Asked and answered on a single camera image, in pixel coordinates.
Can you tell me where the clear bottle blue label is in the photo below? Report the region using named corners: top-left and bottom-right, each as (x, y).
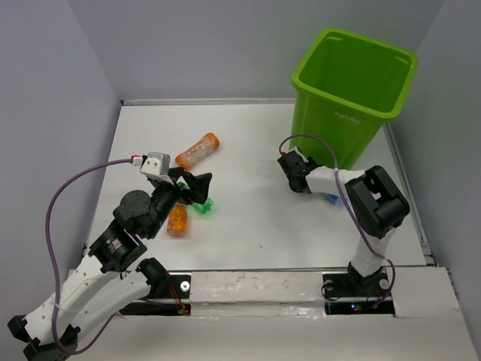
top-left (326, 194), bottom-right (343, 206)

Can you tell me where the short orange juice bottle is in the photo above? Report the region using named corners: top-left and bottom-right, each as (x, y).
top-left (167, 203), bottom-right (188, 238)

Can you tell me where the tall orange label bottle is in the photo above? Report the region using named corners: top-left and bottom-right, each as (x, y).
top-left (175, 132), bottom-right (219, 171)

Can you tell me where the green plastic bottle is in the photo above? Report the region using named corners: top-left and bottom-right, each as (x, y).
top-left (177, 181), bottom-right (214, 214)

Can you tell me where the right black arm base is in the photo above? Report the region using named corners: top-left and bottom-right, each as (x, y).
top-left (320, 272), bottom-right (395, 316)

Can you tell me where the green plastic bin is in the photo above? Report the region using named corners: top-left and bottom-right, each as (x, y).
top-left (290, 28), bottom-right (418, 169)

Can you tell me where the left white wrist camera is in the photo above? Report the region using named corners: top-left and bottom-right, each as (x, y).
top-left (140, 152), bottom-right (171, 179)

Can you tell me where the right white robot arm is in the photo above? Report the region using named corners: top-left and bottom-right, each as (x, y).
top-left (277, 150), bottom-right (410, 300)

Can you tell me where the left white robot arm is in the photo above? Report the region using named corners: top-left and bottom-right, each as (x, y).
top-left (8, 168), bottom-right (213, 360)

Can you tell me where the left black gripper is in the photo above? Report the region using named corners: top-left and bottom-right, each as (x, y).
top-left (147, 166), bottom-right (213, 238)

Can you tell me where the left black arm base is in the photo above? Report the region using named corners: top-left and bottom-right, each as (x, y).
top-left (119, 272), bottom-right (192, 317)

